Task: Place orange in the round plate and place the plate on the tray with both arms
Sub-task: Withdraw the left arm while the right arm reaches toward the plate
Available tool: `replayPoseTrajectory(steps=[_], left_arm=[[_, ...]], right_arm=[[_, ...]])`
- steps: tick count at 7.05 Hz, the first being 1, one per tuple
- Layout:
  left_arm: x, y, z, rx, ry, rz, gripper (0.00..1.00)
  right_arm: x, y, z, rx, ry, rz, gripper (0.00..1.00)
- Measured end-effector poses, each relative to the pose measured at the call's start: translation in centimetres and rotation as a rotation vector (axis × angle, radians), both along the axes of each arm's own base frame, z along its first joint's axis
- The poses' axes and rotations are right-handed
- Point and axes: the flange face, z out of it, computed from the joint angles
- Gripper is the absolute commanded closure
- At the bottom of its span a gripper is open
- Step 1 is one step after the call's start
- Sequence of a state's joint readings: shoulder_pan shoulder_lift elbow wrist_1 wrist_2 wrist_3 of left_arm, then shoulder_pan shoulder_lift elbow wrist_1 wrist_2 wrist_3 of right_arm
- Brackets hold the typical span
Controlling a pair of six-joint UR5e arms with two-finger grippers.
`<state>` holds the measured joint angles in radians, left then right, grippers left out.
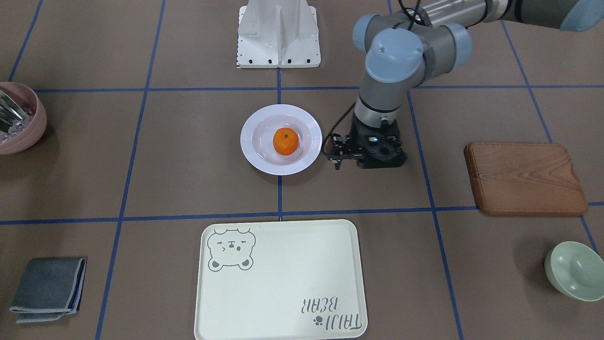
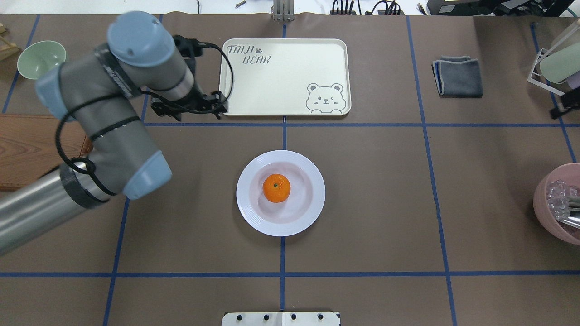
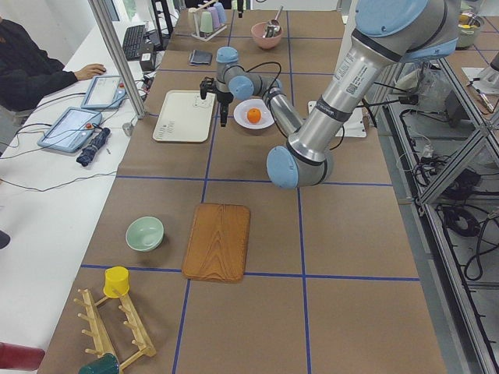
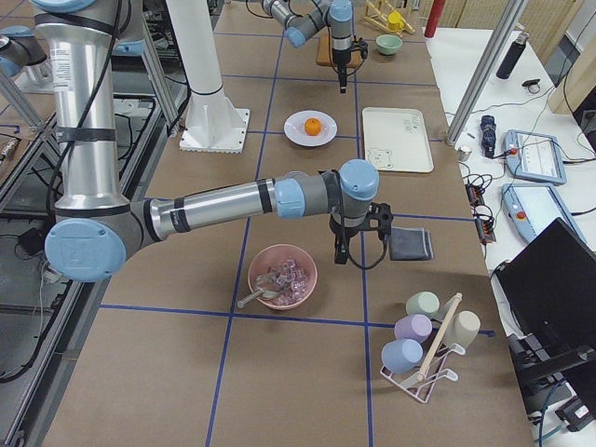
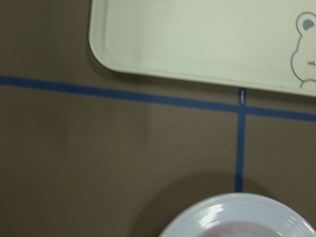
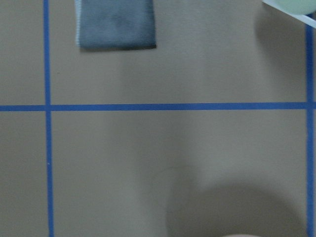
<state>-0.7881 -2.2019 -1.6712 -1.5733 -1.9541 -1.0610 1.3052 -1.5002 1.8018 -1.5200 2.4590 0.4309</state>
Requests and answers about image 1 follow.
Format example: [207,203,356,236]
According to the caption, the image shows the pink bowl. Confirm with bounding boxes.
[0,82,47,155]

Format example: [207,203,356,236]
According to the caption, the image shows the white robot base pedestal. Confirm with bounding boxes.
[236,0,321,69]

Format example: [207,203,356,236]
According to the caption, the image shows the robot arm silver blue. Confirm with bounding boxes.
[342,0,603,169]

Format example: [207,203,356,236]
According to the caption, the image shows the brown wooden cutting board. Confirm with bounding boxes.
[464,142,588,217]

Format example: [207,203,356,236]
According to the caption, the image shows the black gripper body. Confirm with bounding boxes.
[350,118,407,170]

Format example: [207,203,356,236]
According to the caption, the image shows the grey folded cloth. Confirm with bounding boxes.
[9,257,87,323]

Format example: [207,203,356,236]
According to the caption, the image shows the white round plate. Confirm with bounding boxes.
[240,104,323,176]

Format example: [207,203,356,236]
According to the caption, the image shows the metal scoop in bowl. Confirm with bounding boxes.
[0,90,33,135]

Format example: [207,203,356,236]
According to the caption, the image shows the cream bear print tray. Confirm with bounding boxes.
[193,219,368,340]

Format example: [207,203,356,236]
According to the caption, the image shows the orange mandarin fruit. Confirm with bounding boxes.
[272,127,300,156]

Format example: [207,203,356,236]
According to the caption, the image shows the light green bowl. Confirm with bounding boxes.
[544,241,604,302]

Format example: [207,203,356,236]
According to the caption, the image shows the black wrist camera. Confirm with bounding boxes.
[321,133,351,170]

